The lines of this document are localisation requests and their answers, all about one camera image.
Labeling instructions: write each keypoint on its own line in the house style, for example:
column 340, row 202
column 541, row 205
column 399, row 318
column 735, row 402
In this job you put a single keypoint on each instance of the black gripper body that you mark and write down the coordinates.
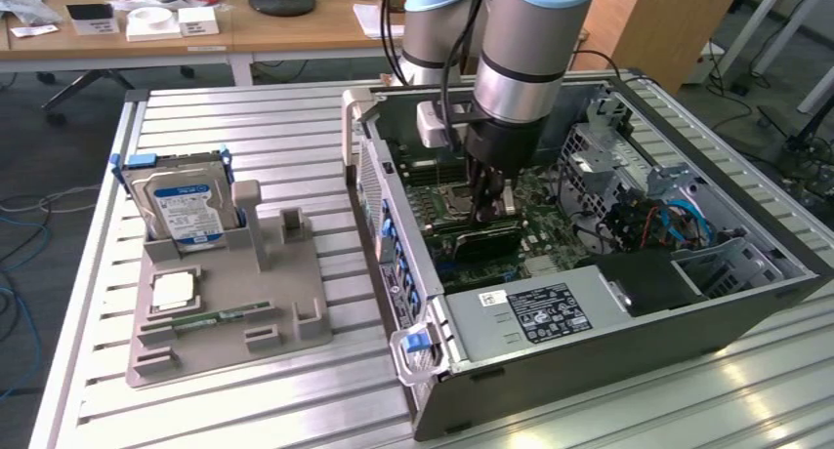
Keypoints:
column 502, row 141

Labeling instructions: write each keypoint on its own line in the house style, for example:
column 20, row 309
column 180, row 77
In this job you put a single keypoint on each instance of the black Nvidia graphics card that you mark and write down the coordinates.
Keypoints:
column 488, row 246

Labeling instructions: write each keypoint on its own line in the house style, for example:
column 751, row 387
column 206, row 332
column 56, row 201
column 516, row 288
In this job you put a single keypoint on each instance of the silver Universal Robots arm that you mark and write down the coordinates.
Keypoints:
column 520, row 44

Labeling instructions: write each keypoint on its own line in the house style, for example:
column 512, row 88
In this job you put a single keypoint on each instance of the metal CPU socket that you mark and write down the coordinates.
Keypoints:
column 452, row 195

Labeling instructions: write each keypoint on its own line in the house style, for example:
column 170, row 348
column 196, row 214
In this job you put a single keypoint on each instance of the green RAM stick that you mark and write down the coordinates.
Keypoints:
column 442, row 228
column 208, row 317

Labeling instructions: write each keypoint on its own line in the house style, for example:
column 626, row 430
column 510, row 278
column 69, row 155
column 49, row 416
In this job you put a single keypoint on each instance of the green Dell motherboard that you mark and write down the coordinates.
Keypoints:
column 554, row 234

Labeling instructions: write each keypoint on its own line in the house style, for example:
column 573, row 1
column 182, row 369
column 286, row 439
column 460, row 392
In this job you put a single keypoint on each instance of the perforated metal drive cage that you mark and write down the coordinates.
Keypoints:
column 586, row 166

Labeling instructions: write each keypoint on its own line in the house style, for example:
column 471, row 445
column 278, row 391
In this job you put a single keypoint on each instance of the silver chipset heatsink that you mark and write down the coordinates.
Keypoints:
column 541, row 267

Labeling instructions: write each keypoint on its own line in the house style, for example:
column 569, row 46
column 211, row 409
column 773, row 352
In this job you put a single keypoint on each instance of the grey power supply unit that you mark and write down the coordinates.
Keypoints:
column 488, row 332

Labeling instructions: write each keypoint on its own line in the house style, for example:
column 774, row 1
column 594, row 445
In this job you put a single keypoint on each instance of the stack of white papers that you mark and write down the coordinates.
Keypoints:
column 371, row 22

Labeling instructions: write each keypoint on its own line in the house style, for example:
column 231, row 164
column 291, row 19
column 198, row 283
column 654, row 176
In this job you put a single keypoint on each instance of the blue case latch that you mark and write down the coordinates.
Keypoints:
column 415, row 344

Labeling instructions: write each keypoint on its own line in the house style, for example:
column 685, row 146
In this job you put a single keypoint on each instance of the wooden cabinet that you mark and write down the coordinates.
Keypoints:
column 651, row 29

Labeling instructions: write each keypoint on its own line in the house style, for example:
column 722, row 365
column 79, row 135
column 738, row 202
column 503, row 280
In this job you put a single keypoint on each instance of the dark grey open PC case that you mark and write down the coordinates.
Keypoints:
column 586, row 371

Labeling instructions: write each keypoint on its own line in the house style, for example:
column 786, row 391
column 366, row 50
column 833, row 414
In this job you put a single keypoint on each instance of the wooden desk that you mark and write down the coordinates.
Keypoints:
column 294, row 34

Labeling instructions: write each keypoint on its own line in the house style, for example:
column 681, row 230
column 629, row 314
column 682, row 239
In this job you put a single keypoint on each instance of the grey metal disk bay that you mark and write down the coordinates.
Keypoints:
column 749, row 263

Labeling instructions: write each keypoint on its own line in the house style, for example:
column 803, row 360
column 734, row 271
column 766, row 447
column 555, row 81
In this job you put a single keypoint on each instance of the grey printed parts rack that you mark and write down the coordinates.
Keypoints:
column 240, row 322

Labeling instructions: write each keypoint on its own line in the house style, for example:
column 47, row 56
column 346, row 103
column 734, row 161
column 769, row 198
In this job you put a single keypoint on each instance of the hard disk with blue rails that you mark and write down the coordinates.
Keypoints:
column 186, row 210

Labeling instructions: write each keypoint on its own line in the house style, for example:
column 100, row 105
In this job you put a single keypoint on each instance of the silver CPU chip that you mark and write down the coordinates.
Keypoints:
column 175, row 290

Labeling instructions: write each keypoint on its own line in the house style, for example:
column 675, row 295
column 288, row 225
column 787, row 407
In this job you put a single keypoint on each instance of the white labelled cube box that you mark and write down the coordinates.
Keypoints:
column 198, row 22

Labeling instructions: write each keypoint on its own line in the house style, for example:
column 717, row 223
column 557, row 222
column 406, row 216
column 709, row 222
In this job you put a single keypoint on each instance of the flat white box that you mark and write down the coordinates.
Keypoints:
column 152, row 34

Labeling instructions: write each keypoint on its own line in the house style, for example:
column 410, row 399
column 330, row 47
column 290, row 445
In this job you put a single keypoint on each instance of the white tape roll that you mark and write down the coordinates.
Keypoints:
column 150, row 17

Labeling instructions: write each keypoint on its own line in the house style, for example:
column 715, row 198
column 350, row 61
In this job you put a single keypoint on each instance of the white box with black top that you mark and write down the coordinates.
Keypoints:
column 93, row 19

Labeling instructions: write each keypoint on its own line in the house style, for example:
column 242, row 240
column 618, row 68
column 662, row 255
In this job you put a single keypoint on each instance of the white label card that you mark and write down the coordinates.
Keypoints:
column 32, row 30

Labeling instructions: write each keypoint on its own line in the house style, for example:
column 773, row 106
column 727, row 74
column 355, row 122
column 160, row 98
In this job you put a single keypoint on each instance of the clear plastic bag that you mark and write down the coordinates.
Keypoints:
column 25, row 5

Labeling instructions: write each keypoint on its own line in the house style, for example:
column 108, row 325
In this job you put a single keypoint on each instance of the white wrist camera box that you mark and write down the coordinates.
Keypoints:
column 432, row 127

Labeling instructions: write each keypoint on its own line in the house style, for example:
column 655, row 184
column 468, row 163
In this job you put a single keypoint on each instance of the white table frame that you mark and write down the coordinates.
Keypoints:
column 775, row 19

